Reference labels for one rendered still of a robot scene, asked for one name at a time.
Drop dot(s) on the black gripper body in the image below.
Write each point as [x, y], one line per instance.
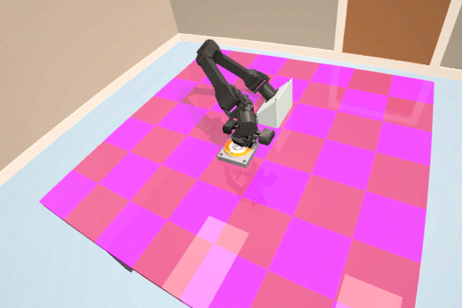
[265, 137]

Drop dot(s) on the orange round plate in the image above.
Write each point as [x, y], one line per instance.
[236, 153]

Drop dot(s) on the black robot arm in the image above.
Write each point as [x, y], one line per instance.
[228, 96]

